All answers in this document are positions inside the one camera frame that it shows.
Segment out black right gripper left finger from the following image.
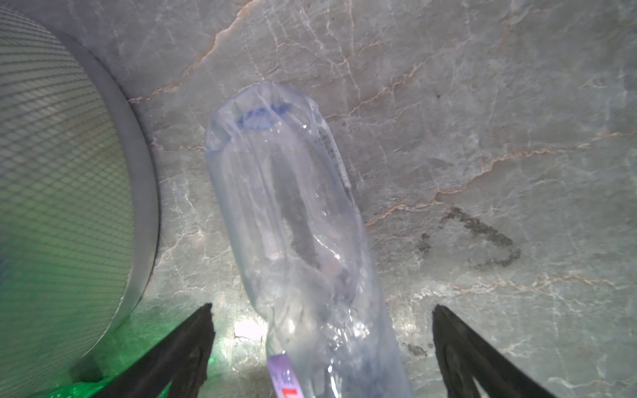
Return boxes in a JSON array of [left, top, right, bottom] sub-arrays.
[[94, 303, 216, 397]]

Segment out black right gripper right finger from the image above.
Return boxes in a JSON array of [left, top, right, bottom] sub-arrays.
[[432, 304, 555, 398]]

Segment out crushed clear bottle purple label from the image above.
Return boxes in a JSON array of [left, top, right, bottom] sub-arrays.
[[205, 82, 412, 397]]

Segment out grey mesh waste bin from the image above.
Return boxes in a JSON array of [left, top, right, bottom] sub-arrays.
[[1, 6, 159, 397]]

